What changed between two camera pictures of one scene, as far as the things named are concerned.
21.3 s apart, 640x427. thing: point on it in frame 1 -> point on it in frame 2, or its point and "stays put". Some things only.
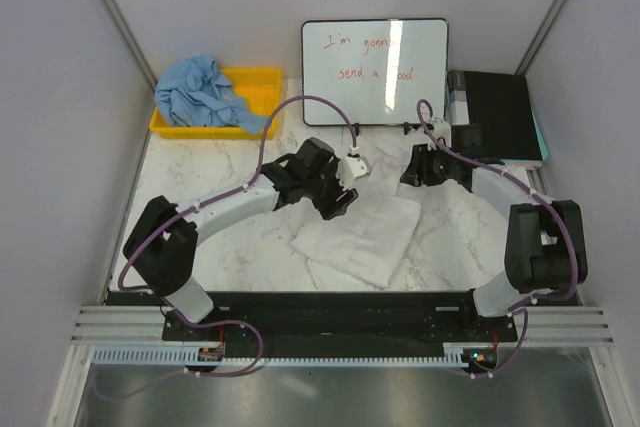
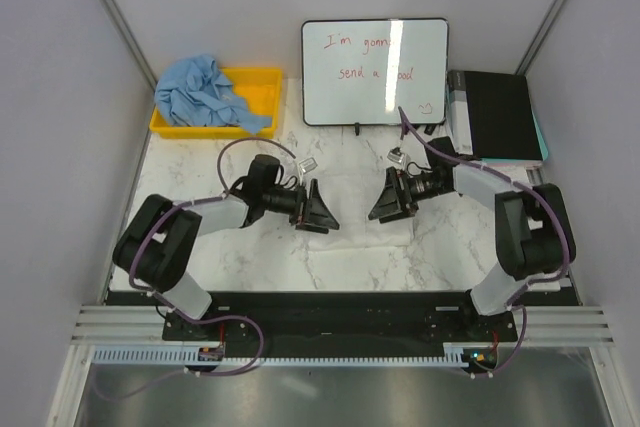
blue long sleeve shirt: x=191 y=91 stays put
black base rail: x=346 y=321 stays put
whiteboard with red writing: x=376 y=71 stays put
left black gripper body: x=326 y=190 -> x=300 y=207
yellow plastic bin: x=261 y=91 stays put
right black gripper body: x=436 y=165 -> x=408 y=205
